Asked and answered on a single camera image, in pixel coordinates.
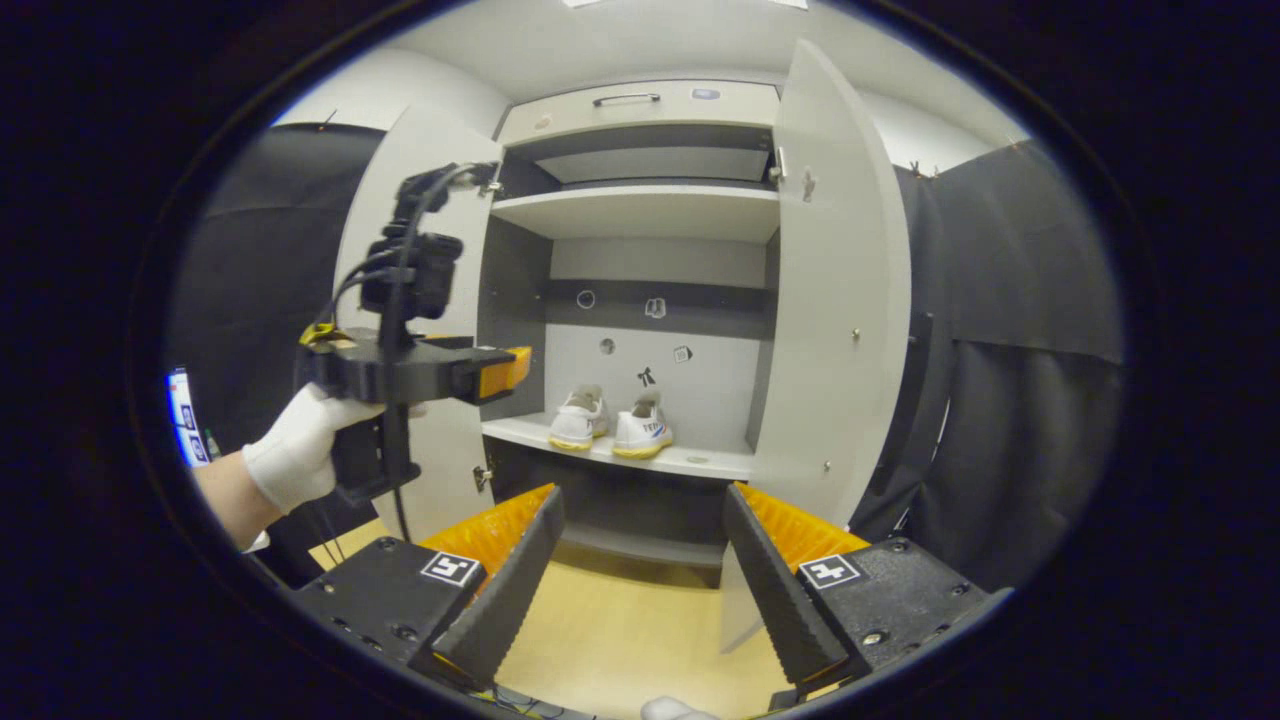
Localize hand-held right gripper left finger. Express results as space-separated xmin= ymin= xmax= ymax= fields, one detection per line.
xmin=290 ymin=485 xmax=566 ymax=693

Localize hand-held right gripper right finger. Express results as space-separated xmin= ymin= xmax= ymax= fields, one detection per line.
xmin=722 ymin=483 xmax=1006 ymax=701

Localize white yellow-soled shoe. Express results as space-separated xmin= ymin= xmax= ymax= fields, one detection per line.
xmin=612 ymin=388 xmax=674 ymax=460
xmin=548 ymin=384 xmax=610 ymax=452

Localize grey shoe cabinet door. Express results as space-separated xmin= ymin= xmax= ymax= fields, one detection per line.
xmin=720 ymin=38 xmax=913 ymax=656
xmin=335 ymin=105 xmax=504 ymax=541

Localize grey cabinet drawer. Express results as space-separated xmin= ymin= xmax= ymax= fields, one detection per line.
xmin=497 ymin=80 xmax=781 ymax=146

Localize lit computer screen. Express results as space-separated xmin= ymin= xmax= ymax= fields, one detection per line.
xmin=166 ymin=367 xmax=213 ymax=469

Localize black backdrop cloth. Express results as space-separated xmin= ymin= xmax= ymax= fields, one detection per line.
xmin=165 ymin=120 xmax=1126 ymax=591

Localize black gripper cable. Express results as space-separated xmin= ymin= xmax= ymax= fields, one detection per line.
xmin=310 ymin=163 xmax=481 ymax=546

